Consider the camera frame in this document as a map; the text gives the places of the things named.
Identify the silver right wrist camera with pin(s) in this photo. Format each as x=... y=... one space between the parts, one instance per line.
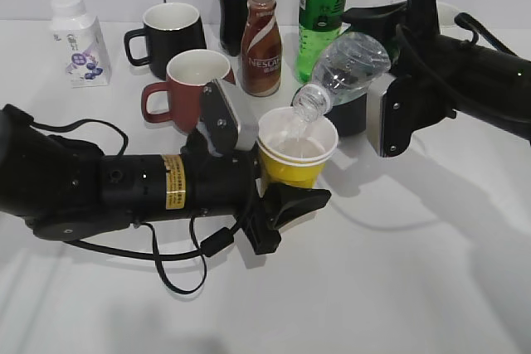
x=393 y=114

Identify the black ceramic mug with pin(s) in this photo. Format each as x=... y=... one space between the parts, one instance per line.
x=168 y=29

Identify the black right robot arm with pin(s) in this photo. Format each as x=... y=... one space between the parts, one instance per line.
x=489 y=81

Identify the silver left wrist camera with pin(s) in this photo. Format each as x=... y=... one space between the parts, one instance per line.
x=227 y=121

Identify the white ceramic mug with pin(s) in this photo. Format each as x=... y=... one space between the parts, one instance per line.
x=447 y=14

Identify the white yogurt drink bottle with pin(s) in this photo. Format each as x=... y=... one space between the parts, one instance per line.
x=80 y=44

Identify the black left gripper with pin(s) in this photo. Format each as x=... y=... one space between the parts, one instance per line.
x=283 y=204

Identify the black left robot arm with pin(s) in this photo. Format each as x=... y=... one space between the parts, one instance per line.
x=69 y=190

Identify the brown Nescafe coffee bottle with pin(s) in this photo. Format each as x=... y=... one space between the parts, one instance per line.
x=261 y=50

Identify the yellow and white paper cup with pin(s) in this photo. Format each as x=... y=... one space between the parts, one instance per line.
x=293 y=151

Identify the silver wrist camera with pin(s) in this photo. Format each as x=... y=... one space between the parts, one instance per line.
x=393 y=114
x=227 y=121

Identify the red ceramic mug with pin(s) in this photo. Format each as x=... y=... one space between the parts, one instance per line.
x=186 y=75

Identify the green soda bottle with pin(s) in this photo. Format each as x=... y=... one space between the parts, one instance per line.
x=319 y=24

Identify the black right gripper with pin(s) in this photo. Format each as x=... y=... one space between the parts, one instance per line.
x=416 y=36

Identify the clear water bottle green label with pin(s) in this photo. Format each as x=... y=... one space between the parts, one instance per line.
x=344 y=70

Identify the dark grey ceramic mug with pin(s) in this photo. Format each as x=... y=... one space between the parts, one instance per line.
x=349 y=118

